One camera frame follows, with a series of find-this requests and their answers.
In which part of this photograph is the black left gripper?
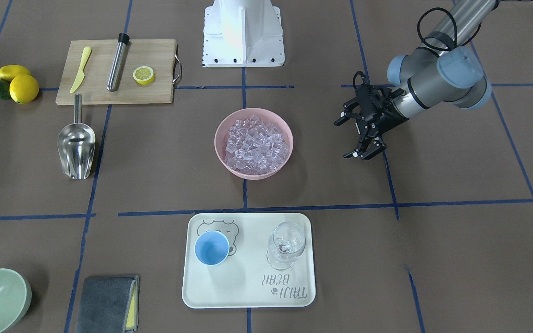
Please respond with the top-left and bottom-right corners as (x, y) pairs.
(343, 84), (408, 160)

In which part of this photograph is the stainless steel ice scoop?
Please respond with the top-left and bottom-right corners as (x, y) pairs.
(57, 93), (97, 179)

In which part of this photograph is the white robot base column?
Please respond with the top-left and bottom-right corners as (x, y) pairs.
(202, 0), (285, 68)

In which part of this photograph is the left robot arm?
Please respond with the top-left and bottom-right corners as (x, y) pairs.
(334, 0), (499, 160)

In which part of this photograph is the pile of clear ice cubes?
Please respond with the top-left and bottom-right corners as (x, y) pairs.
(223, 114), (291, 176)

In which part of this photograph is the light blue plastic cup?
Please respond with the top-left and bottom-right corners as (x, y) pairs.
(194, 230), (230, 266)

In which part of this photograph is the clear wine glass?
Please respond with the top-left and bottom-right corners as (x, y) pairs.
(266, 222), (306, 271)

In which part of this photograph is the pink bowl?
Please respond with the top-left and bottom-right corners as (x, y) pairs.
(214, 108), (294, 180)

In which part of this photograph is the cream bear serving tray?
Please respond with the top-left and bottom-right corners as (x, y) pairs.
(182, 213), (316, 308)

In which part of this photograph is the wooden cutting board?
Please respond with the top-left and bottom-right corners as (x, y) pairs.
(56, 39), (181, 105)

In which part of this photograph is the lemon half slice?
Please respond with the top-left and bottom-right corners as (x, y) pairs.
(132, 66), (156, 85)

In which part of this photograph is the yellow plastic knife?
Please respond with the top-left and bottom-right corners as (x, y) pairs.
(70, 46), (92, 93)

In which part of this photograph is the grey folded cloth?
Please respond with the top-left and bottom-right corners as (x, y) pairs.
(75, 275), (140, 333)

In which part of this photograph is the whole yellow lemon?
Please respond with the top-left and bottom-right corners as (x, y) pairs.
(9, 74), (40, 104)

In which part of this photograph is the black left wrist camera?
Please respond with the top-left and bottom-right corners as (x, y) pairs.
(333, 85), (381, 126)

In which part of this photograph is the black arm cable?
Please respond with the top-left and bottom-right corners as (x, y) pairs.
(416, 7), (482, 51)

